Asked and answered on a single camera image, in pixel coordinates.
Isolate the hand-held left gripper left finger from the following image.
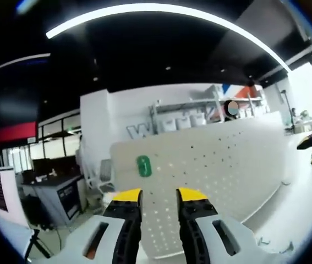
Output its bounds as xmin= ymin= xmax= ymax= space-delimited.
xmin=62 ymin=188 xmax=144 ymax=264

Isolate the grey desk cabinet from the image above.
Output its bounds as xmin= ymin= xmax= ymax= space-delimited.
xmin=20 ymin=175 xmax=84 ymax=229

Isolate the short ceiling light strip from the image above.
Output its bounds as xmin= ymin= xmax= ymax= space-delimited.
xmin=0 ymin=53 xmax=51 ymax=75

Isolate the metal storage shelf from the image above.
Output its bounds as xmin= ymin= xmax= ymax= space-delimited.
xmin=151 ymin=85 xmax=271 ymax=130

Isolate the long ceiling light strip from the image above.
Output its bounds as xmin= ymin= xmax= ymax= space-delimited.
xmin=45 ymin=2 xmax=294 ymax=73

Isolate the small black tripod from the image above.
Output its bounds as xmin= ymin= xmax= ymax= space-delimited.
xmin=24 ymin=228 xmax=52 ymax=260

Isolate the white perforated mounting plate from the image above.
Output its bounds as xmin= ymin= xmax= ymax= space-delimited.
xmin=109 ymin=118 xmax=286 ymax=261

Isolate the tall black tripod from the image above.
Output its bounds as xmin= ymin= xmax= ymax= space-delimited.
xmin=281 ymin=89 xmax=294 ymax=130

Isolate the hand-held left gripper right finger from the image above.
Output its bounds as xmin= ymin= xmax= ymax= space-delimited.
xmin=176 ymin=187 xmax=258 ymax=264

